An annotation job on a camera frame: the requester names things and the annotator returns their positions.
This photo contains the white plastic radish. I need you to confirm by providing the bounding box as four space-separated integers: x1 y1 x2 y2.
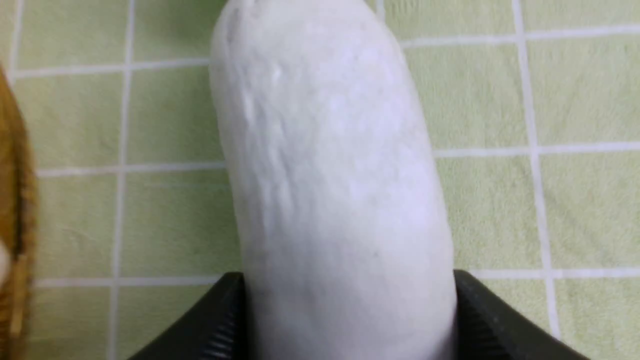
210 0 457 360

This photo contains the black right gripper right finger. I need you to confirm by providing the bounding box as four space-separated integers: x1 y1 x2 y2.
454 269 587 360

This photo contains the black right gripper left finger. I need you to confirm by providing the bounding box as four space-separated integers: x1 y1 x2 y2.
131 272 246 360

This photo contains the amber glass plate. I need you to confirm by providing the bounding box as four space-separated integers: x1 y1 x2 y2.
0 73 38 360

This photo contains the green checkered tablecloth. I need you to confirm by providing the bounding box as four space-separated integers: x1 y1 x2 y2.
1 0 640 360

